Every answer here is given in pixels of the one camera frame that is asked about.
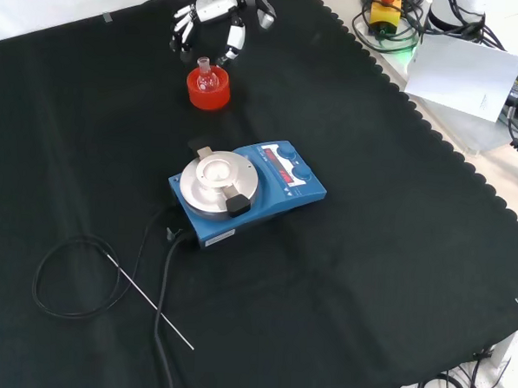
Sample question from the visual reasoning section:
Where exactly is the thin black probe cable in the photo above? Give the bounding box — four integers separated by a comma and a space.
30, 198, 186, 326

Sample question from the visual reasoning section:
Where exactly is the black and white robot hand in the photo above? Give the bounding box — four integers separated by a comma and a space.
167, 0, 279, 70

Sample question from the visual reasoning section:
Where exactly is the thick black power cable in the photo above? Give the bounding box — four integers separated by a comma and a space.
150, 230, 197, 388

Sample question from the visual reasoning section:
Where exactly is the white paper sheet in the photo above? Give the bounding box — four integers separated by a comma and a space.
401, 32, 518, 126

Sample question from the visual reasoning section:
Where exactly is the yellow stop button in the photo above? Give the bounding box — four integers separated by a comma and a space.
368, 0, 403, 39

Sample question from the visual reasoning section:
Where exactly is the orange flask ring holder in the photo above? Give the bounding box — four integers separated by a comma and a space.
184, 64, 233, 113

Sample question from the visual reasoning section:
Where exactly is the clear round-bottom flask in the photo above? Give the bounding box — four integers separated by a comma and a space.
195, 56, 220, 93

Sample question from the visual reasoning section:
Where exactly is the pale grey board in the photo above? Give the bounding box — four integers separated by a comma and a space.
406, 93, 518, 159

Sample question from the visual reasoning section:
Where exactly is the thin metal probe rod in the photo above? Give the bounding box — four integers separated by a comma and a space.
102, 251, 200, 352

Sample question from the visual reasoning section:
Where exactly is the black bench cloth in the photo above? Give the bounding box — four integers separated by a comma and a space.
0, 0, 518, 388

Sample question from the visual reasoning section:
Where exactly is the blue base heater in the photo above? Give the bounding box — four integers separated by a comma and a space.
164, 133, 331, 257

